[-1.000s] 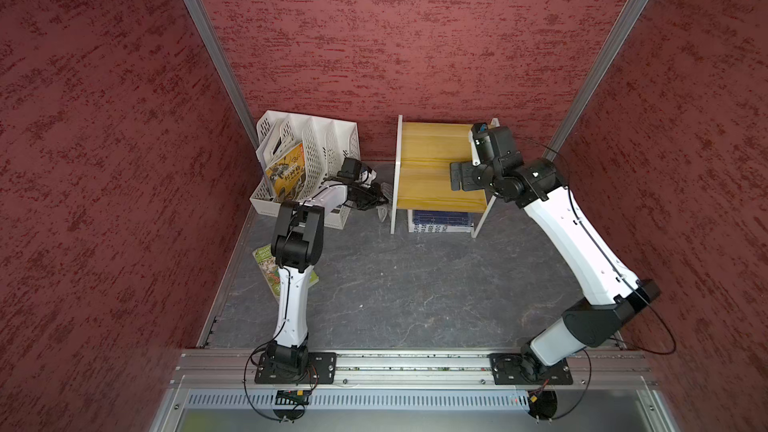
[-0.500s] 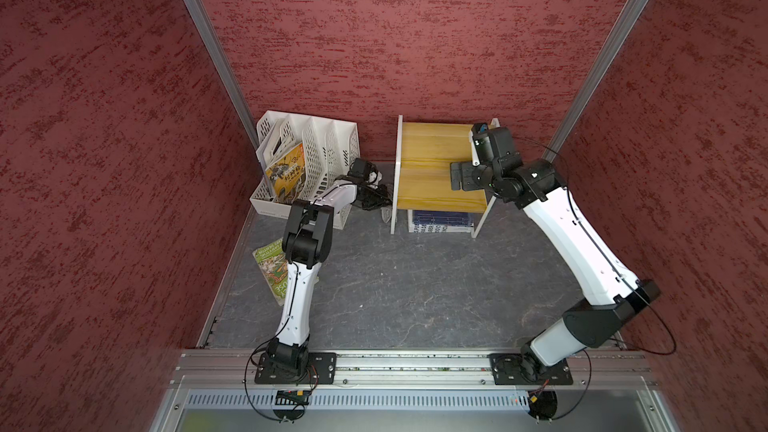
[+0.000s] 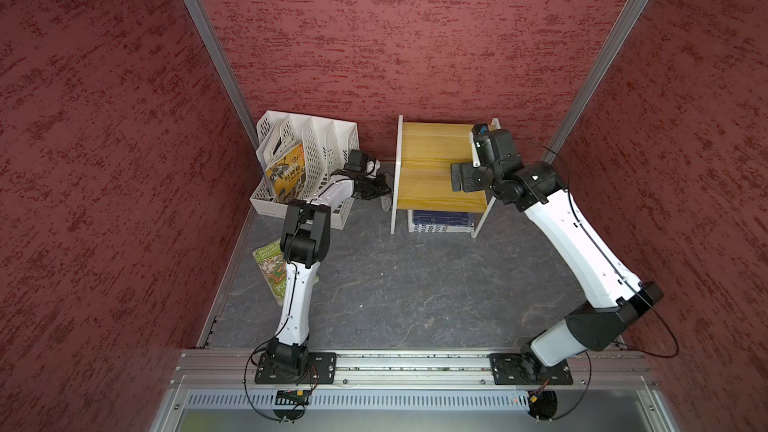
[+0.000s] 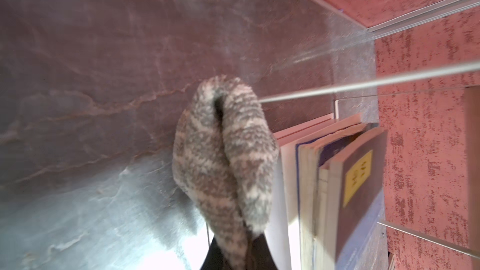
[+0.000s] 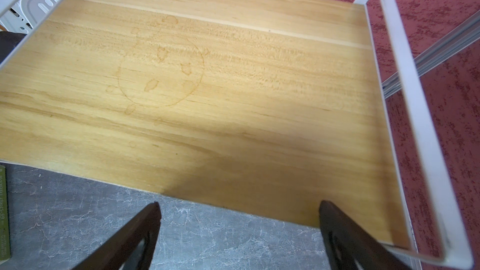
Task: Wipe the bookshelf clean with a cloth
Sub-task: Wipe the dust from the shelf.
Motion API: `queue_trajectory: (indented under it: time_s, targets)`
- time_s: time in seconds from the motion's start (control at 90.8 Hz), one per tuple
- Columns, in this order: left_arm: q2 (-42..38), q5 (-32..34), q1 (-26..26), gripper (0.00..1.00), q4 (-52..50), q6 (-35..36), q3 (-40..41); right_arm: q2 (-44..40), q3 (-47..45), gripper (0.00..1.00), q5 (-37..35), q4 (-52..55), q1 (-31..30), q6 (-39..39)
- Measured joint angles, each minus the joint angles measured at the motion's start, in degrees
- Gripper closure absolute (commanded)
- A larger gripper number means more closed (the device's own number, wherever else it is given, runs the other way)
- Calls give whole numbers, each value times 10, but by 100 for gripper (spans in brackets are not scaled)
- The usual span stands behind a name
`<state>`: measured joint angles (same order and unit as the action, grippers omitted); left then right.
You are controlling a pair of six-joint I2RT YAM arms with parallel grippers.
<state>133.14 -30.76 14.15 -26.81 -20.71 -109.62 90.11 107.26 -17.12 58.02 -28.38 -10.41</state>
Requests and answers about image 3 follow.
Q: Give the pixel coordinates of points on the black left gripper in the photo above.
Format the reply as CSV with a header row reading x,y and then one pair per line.
x,y
381,189

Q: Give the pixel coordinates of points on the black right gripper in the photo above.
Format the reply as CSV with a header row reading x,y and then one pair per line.
x,y
467,173

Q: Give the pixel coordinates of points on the grey patterned cloth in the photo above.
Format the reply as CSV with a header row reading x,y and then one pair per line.
x,y
387,202

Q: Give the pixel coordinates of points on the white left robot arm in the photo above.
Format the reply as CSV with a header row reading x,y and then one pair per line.
x,y
304,243

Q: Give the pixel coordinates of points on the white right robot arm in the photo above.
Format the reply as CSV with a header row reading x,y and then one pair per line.
x,y
615,297

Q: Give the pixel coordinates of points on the wooden white-framed bookshelf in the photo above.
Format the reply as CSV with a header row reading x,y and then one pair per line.
x,y
422,176

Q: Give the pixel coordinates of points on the dark blue book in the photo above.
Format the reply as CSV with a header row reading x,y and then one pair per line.
x,y
424,217

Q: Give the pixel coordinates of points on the white book with black lettering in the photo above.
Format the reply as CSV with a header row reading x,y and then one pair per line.
x,y
436,228

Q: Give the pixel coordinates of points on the white file organizer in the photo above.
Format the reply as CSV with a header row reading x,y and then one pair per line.
x,y
327,143

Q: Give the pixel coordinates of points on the yellow magazine in organizer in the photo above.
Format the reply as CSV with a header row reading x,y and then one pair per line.
x,y
287,175

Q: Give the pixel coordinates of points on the green treehouse book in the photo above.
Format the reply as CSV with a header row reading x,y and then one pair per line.
x,y
272,265

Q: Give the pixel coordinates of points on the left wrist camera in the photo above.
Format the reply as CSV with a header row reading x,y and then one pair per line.
x,y
360,163

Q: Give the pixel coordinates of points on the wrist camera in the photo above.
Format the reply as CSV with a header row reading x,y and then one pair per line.
x,y
482,153
360,163

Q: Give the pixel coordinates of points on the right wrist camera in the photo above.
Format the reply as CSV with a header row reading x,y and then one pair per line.
x,y
482,153

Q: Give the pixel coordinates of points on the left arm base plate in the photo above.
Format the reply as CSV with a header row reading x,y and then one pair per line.
x,y
316,368

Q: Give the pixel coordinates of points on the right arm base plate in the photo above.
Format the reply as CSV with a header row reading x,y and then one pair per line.
x,y
524,370

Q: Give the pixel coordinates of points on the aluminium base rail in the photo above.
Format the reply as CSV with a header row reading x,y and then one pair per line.
x,y
415,369

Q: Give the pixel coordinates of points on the right aluminium corner post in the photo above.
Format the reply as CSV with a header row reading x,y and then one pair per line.
x,y
620,31

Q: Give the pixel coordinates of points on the aluminium corner post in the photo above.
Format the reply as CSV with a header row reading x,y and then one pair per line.
x,y
206,30
620,31

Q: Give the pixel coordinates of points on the left aluminium corner post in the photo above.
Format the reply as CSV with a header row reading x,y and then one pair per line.
x,y
206,30

